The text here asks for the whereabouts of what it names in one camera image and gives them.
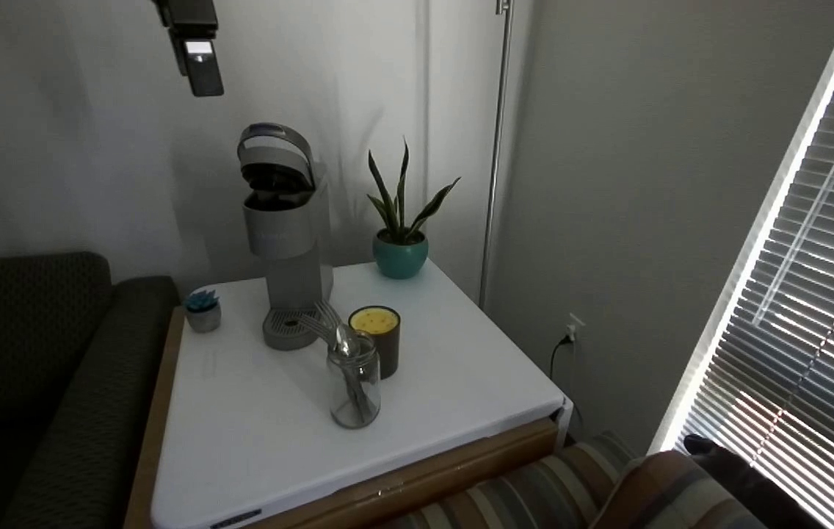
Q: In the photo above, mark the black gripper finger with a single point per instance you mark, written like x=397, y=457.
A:
x=205, y=73

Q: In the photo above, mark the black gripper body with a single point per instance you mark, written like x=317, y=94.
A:
x=186, y=10

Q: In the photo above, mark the grey pod coffee maker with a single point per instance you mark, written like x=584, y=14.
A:
x=286, y=245

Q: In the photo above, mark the small blue succulent in pot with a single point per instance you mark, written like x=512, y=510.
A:
x=205, y=313

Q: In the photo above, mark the snake plant in teal pot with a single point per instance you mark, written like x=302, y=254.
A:
x=400, y=254

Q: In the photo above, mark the thin metal pole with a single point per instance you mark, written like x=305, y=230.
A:
x=494, y=148

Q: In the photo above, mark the yellow candle in dark jar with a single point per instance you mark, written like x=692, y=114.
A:
x=380, y=332

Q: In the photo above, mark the dark fabric sofa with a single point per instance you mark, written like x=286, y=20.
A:
x=38, y=370

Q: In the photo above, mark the clear glass jar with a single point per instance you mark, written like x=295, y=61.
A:
x=353, y=385

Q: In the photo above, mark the white plastic board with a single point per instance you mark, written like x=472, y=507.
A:
x=261, y=421

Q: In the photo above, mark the wooden table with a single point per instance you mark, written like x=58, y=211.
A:
x=148, y=430

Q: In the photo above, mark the striped fabric sofa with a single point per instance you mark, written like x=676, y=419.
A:
x=537, y=493

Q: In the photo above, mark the white window blinds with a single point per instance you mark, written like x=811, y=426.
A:
x=817, y=313

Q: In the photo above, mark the wall outlet with plug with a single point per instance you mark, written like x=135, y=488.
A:
x=574, y=327

